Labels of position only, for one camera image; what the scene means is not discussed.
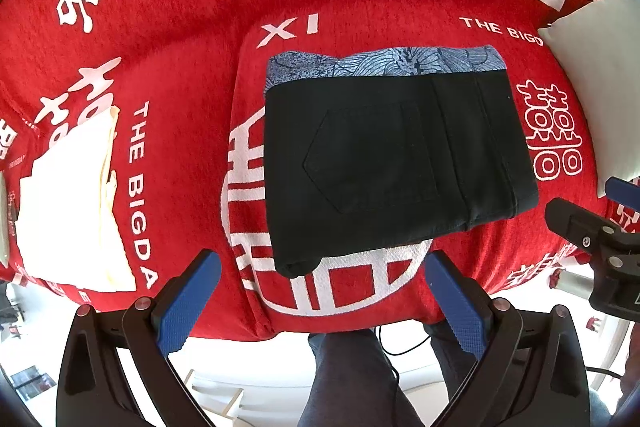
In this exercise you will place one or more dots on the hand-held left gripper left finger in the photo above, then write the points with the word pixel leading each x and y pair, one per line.
pixel 187 307

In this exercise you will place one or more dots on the black pants with blue lining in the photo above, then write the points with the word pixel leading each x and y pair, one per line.
pixel 375 157

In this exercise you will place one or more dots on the red printed blanket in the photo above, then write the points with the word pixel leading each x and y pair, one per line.
pixel 175 32

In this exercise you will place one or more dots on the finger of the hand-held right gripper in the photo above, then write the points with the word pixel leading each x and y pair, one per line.
pixel 572 219
pixel 622 191

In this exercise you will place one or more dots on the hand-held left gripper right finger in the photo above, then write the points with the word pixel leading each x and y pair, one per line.
pixel 457 307

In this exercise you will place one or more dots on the white folded cloth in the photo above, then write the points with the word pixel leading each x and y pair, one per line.
pixel 70 207
pixel 600 82

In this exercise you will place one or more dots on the person's left leg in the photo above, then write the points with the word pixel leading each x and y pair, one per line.
pixel 350 382

